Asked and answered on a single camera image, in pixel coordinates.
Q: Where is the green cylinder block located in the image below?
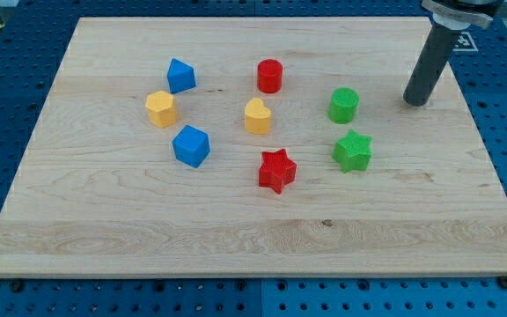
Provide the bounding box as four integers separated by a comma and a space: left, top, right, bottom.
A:
328, 87, 360, 124

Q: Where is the robot arm flange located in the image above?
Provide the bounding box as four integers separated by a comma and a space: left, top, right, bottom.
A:
421, 0, 503, 31

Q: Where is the red star block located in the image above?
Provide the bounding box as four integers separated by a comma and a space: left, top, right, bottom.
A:
258, 148, 297, 195

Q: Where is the green star block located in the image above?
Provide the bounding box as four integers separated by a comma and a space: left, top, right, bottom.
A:
332, 129, 372, 173

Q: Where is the yellow heart block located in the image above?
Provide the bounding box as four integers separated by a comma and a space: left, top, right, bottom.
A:
244, 98, 272, 135

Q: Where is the blue cube block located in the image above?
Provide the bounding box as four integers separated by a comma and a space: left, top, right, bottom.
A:
172, 125, 210, 168

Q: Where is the wooden board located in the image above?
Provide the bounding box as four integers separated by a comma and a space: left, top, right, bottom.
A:
0, 17, 507, 278

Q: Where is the red cylinder block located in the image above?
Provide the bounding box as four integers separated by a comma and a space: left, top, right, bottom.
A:
257, 59, 283, 93

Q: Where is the yellow pentagon block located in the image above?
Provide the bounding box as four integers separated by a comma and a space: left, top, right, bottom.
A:
145, 91, 178, 128

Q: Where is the blue triangle block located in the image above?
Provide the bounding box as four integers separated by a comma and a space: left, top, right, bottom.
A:
167, 58, 196, 93

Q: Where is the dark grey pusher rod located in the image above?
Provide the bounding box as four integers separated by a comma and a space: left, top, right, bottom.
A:
403, 22, 460, 107

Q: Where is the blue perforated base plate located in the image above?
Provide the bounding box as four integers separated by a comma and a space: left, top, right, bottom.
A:
0, 0, 507, 316

